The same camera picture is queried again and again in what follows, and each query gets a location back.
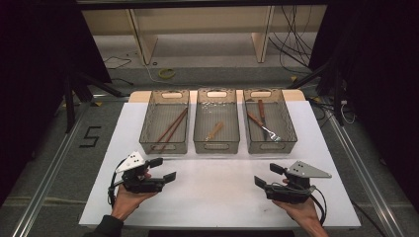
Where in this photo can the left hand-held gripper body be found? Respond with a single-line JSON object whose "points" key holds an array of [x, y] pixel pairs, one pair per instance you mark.
{"points": [[141, 184]]}

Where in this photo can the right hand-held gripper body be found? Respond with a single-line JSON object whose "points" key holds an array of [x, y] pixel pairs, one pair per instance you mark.
{"points": [[290, 194]]}

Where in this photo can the brown wooden chopstick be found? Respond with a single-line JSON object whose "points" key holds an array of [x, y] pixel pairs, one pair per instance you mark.
{"points": [[173, 124], [174, 129]]}

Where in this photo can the smoky clear bin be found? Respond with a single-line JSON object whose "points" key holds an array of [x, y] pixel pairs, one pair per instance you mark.
{"points": [[164, 118], [217, 112], [280, 118]]}

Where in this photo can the person's right hand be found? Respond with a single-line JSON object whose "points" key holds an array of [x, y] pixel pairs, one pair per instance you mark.
{"points": [[301, 212]]}

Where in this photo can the person's left hand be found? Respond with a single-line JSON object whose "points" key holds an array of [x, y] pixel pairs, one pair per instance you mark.
{"points": [[128, 202]]}

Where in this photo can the yellow tape roll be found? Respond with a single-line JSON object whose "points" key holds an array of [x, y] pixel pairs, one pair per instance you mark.
{"points": [[160, 73]]}

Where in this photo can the black metal stand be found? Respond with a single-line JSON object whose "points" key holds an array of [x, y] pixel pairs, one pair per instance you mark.
{"points": [[337, 98], [69, 105]]}

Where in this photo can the black curtain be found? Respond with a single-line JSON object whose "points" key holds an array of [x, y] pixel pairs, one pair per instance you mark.
{"points": [[378, 65], [33, 65]]}

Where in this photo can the light wooden desk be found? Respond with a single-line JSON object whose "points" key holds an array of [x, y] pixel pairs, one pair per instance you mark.
{"points": [[197, 19]]}

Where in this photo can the aluminium floor rail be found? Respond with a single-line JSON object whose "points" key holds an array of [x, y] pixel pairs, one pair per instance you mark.
{"points": [[52, 171], [365, 171]]}

